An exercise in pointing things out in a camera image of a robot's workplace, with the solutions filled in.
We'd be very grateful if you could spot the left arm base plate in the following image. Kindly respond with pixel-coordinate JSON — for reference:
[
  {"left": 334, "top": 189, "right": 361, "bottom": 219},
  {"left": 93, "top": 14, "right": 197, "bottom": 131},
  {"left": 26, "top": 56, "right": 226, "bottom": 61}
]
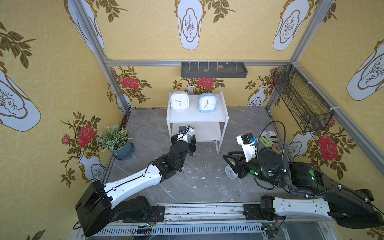
[{"left": 141, "top": 206, "right": 165, "bottom": 224}]

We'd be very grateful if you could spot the green garden fork tool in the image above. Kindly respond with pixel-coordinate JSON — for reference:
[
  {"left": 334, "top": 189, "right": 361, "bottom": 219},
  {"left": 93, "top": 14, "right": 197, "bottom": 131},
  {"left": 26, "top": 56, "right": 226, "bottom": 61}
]
[{"left": 259, "top": 136, "right": 282, "bottom": 154}]

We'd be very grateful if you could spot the pink seed packet card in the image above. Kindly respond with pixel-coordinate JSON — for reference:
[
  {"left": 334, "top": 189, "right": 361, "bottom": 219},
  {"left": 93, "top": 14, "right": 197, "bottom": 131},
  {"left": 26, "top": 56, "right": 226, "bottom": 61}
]
[{"left": 261, "top": 131, "right": 282, "bottom": 151}]

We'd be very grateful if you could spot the grey wall tray with hooks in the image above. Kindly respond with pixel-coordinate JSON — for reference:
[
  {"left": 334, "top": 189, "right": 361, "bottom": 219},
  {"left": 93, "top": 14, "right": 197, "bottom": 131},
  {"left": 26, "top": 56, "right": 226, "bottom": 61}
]
[{"left": 181, "top": 61, "right": 248, "bottom": 79}]

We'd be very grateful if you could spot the white two-tier metal shelf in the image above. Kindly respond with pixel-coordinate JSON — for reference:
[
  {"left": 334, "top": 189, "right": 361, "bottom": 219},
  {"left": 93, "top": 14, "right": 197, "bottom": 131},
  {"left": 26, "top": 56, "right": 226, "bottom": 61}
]
[{"left": 166, "top": 92, "right": 229, "bottom": 153}]

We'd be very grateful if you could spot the black wire mesh basket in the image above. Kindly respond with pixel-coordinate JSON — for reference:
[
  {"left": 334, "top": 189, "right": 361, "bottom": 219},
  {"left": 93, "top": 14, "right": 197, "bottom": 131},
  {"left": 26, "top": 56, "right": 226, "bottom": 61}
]
[{"left": 273, "top": 65, "right": 334, "bottom": 133}]

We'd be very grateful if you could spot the white square alarm clock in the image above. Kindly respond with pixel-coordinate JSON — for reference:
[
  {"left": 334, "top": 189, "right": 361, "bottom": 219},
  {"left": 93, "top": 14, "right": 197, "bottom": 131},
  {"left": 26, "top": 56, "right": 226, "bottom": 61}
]
[{"left": 170, "top": 92, "right": 190, "bottom": 111}]

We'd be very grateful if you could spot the blue square alarm clock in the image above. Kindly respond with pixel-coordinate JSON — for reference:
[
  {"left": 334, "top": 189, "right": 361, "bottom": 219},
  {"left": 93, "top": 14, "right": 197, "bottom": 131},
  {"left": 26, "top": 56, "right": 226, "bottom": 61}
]
[{"left": 198, "top": 93, "right": 218, "bottom": 113}]

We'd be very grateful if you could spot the potted plant in grey pot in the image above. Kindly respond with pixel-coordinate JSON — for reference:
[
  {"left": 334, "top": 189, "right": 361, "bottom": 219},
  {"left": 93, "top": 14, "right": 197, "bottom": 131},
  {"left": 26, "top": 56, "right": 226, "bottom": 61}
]
[{"left": 98, "top": 125, "right": 135, "bottom": 161}]

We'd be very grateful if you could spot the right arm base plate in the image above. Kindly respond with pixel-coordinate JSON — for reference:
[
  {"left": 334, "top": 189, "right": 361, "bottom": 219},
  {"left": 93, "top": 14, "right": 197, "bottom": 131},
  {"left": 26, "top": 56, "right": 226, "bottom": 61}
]
[{"left": 243, "top": 204, "right": 286, "bottom": 221}]

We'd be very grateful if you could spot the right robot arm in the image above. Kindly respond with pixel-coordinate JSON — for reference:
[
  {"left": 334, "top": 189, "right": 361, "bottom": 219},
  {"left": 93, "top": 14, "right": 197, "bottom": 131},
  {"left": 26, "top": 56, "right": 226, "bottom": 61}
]
[{"left": 223, "top": 148, "right": 384, "bottom": 229}]

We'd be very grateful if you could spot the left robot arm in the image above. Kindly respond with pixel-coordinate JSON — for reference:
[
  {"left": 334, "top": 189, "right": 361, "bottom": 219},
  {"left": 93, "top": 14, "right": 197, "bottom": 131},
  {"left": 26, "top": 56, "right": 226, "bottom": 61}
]
[{"left": 75, "top": 133, "right": 197, "bottom": 237}]

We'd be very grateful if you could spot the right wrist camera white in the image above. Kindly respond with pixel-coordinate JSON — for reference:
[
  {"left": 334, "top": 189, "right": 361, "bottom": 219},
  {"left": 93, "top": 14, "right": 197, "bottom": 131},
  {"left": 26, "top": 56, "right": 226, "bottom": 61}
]
[{"left": 236, "top": 133, "right": 258, "bottom": 163}]

